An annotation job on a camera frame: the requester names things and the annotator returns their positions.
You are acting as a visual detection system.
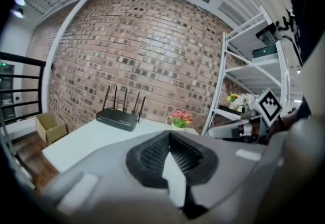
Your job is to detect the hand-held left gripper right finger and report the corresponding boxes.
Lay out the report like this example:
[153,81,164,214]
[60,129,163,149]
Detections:
[169,130,279,220]

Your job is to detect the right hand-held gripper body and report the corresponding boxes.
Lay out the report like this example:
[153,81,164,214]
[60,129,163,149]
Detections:
[240,88,284,145]

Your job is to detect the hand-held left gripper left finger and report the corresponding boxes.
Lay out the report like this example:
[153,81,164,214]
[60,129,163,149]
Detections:
[40,130,184,221]

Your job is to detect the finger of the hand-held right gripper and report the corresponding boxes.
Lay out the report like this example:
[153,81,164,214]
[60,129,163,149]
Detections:
[207,119,244,140]

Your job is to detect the person's right forearm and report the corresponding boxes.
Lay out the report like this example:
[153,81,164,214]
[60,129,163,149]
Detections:
[278,98,312,133]

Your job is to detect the white and yellow flower bouquet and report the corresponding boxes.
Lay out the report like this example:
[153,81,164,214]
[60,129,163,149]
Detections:
[226,92,256,114]

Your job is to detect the pink flowers in pot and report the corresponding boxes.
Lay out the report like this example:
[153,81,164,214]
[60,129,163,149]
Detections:
[167,109,194,129]

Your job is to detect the dark box on shelf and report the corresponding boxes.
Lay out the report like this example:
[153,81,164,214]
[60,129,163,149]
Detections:
[251,44,279,63]

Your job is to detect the white metal shelf rack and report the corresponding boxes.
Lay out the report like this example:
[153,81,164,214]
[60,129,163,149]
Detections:
[201,6,304,140]

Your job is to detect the black router with antennas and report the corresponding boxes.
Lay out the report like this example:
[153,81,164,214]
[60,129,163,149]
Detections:
[95,85,147,133]

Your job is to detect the open cardboard box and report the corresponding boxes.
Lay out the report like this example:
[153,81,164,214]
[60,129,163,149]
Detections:
[35,112,68,145]

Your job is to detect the person's torso in black shirt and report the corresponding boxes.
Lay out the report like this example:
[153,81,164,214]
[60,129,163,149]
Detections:
[219,0,325,66]

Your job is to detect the black metal railing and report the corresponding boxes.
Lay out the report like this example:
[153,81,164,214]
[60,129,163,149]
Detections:
[0,51,47,125]

